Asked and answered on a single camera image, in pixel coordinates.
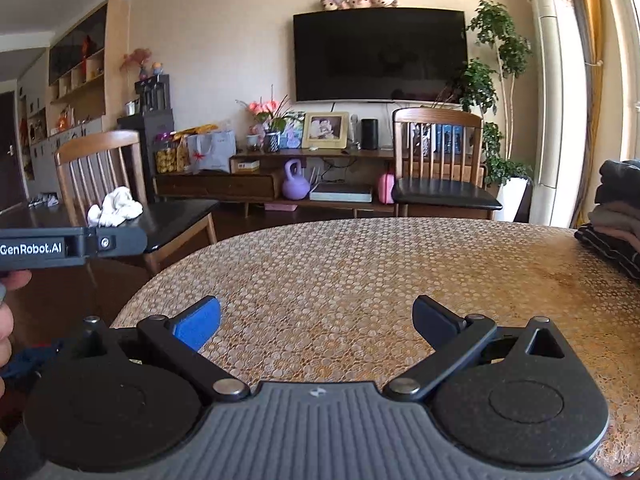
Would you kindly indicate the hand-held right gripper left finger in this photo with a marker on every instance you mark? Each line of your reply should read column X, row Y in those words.
column 197, row 322

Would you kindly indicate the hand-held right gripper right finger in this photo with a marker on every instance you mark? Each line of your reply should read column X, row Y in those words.
column 435, row 320

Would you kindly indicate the person's left hand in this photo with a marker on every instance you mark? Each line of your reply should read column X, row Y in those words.
column 6, row 325

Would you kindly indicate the crumpled white cloth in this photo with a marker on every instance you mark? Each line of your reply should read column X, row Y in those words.
column 117, row 207

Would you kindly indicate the dark wooden door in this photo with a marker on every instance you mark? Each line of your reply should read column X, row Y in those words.
column 10, row 160

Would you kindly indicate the wooden chair black seat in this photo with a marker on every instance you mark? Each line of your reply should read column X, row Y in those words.
column 445, row 192
column 175, row 215

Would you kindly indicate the dark blue cloth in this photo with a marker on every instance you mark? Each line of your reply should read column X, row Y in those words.
column 30, row 360

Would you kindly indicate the dark wooden television cabinet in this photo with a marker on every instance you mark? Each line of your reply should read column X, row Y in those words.
column 215, row 185

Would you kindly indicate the pink small case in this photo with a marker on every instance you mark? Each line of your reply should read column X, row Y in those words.
column 386, row 189

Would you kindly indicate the pink flat tray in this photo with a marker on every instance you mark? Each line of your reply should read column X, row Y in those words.
column 277, row 207

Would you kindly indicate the clear jar of yellow snacks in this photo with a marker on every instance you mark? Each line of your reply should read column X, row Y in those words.
column 165, row 157

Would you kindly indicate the light wooden bookshelf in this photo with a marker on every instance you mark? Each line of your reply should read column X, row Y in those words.
column 75, row 100

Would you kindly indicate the white flat box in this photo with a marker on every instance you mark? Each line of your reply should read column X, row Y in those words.
column 340, row 193

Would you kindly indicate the black water dispenser cabinet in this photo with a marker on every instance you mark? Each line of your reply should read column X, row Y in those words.
column 150, row 125

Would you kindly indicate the small yellow white box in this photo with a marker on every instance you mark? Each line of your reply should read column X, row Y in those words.
column 248, row 165

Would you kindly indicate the purple kettlebell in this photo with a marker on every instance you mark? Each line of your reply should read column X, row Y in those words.
column 296, row 185

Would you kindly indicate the grey gift bag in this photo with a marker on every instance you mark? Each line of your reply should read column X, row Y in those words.
column 212, row 152

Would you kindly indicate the row of blue boxes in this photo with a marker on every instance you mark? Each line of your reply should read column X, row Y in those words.
column 442, row 137

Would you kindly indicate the small white flower pot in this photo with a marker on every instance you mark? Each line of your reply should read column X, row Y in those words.
column 254, row 141

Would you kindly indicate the yellow paper bag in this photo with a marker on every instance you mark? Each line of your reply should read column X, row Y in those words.
column 197, row 129

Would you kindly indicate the black cylinder speaker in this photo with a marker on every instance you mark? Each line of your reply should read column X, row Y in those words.
column 369, row 134

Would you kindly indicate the beige folded garment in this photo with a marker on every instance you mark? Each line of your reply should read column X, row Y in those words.
column 615, row 220

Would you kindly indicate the vase with pink flowers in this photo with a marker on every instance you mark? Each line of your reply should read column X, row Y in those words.
column 137, row 60

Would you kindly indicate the small colourful picture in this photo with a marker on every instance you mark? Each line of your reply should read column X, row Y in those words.
column 292, row 132

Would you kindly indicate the potted pink flower plant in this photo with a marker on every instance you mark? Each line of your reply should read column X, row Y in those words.
column 270, row 115

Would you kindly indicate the grey folded garment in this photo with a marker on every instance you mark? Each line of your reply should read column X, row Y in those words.
column 620, row 182

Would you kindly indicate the white standing air conditioner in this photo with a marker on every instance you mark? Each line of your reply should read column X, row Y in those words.
column 557, row 100

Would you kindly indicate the black flat television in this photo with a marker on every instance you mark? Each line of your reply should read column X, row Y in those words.
column 380, row 55

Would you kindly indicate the tall green potted plant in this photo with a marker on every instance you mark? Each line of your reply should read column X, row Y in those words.
column 495, row 45

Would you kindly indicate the yellow grey curtain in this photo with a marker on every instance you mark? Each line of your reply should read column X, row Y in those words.
column 590, row 35

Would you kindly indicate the purple hair plush toy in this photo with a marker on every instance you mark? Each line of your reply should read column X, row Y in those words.
column 331, row 2

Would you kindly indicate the yellow photo frame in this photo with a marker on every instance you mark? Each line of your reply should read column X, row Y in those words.
column 325, row 130

